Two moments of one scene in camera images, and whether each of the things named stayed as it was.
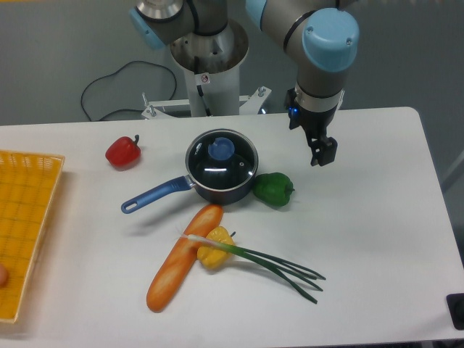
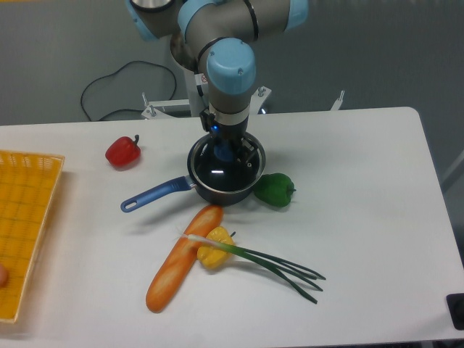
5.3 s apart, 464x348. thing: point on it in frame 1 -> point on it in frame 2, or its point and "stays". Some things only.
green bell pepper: (274, 188) stays
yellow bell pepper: (213, 257) stays
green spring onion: (289, 271) stays
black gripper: (315, 125) -> (231, 134)
